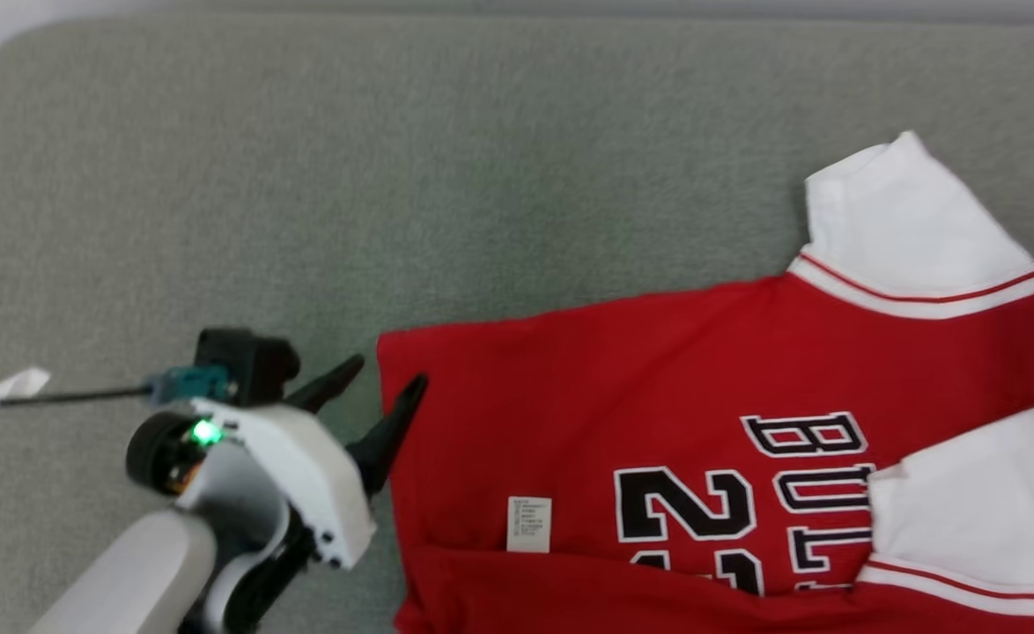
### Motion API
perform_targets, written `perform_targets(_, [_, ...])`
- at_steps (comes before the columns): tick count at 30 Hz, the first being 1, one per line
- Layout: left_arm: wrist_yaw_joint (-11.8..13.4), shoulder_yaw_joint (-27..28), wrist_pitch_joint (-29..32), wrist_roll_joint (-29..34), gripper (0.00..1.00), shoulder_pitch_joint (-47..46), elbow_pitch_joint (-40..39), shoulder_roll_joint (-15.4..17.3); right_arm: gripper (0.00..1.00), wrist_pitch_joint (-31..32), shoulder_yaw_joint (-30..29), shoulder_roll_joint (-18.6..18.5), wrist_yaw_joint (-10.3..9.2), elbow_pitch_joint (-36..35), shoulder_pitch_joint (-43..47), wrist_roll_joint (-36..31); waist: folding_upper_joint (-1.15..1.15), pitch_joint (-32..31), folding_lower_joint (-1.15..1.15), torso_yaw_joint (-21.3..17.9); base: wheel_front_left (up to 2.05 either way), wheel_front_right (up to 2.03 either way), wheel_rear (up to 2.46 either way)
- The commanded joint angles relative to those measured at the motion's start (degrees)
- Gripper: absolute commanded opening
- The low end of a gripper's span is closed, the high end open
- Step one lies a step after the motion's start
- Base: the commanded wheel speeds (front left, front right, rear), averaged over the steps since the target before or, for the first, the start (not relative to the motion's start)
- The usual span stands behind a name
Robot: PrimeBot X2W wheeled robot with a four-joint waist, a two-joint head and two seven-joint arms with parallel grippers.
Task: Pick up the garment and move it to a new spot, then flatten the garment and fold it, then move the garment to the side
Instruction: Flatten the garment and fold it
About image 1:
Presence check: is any white cable tag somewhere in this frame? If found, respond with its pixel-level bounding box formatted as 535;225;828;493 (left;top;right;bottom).
0;367;51;415

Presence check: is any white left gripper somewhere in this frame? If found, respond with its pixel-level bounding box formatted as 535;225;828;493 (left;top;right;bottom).
178;354;430;569

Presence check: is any red white basketball jersey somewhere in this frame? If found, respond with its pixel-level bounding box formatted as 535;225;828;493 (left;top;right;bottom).
376;130;1034;634

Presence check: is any thin black cable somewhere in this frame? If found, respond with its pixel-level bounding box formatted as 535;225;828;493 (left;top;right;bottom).
0;368;236;409

